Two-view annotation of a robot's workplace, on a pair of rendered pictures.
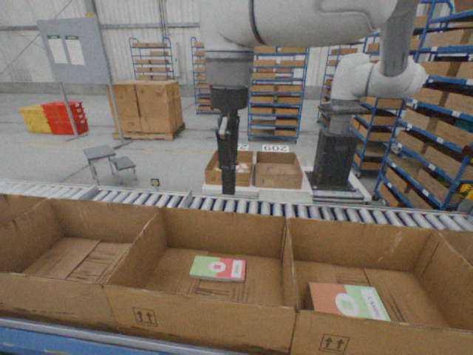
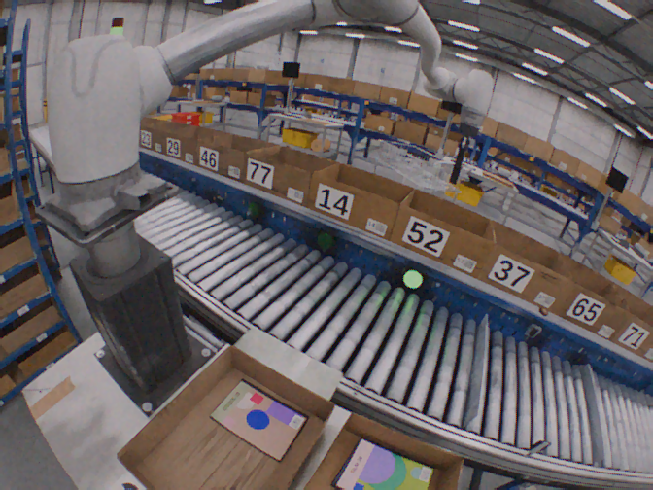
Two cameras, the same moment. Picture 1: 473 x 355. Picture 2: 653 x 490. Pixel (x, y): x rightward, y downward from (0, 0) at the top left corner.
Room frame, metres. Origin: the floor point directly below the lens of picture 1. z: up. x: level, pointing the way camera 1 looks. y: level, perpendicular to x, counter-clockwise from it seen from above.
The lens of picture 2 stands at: (1.57, -0.15, 1.40)
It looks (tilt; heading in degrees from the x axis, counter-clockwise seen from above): 31 degrees down; 194
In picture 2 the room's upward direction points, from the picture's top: 12 degrees clockwise
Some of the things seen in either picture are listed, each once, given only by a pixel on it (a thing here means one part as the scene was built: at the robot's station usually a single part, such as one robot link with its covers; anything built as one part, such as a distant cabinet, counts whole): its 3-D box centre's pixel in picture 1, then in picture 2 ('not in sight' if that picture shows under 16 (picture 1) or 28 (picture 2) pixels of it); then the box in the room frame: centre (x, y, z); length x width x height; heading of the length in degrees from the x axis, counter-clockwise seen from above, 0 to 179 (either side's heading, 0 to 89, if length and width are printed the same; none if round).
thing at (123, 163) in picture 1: (111, 165); not in sight; (2.84, 1.61, 0.21); 0.50 x 0.42 x 0.44; 128
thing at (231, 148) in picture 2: not in sight; (236, 156); (0.28, -1.10, 0.97); 0.39 x 0.29 x 0.17; 82
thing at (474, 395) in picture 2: (177, 219); (478, 364); (0.94, 0.27, 0.76); 0.46 x 0.01 x 0.09; 172
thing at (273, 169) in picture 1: (276, 168); (230, 445); (1.45, -0.29, 0.80); 0.38 x 0.28 x 0.10; 174
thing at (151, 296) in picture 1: (212, 269); (444, 229); (0.45, 0.06, 0.96); 0.39 x 0.29 x 0.17; 82
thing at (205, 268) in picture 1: (218, 268); not in sight; (0.51, 0.05, 0.89); 0.16 x 0.07 x 0.02; 83
